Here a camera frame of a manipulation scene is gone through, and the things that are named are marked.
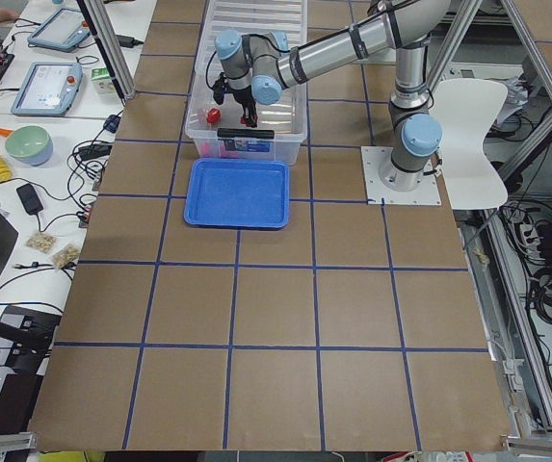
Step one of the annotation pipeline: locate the near teach pendant tablet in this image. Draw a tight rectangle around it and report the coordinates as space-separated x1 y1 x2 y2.
11 62 83 117

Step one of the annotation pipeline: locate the white chair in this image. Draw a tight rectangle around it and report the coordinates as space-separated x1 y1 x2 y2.
430 78 508 210

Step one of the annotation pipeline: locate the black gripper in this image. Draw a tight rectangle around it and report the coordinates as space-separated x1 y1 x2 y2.
231 86 258 126

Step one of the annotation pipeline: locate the blue plastic tray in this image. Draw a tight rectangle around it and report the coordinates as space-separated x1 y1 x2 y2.
184 158 290 229

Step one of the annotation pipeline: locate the teach pendant tablet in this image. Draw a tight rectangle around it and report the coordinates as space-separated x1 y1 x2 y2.
27 8 91 52
11 62 83 117

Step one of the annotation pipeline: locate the green white carton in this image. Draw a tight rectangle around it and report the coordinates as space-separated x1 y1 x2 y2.
90 67 117 94

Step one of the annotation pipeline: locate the green bowl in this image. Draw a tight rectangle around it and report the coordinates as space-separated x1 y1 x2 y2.
5 125 53 167

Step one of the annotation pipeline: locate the clear plastic box lid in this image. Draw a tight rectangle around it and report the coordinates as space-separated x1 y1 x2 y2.
195 0 307 76

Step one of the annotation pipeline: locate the clear plastic storage box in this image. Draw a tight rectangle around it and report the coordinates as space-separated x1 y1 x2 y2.
183 71 308 167

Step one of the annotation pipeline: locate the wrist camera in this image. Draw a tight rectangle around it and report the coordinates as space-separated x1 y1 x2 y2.
211 72 229 106

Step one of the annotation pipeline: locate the red block in box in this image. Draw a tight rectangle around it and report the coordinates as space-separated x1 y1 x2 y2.
206 108 222 124

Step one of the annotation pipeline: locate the black box latch handle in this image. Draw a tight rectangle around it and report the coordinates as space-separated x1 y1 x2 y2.
217 128 275 141

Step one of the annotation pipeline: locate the black power adapter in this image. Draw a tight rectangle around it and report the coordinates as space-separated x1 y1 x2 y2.
16 184 43 216

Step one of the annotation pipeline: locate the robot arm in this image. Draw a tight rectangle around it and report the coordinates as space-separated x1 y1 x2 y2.
210 0 450 192

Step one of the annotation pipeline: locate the far teach pendant tablet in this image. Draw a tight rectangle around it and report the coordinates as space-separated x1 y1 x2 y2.
27 8 91 52

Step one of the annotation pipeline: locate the aluminium frame post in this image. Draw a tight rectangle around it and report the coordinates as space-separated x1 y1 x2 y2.
77 0 136 102

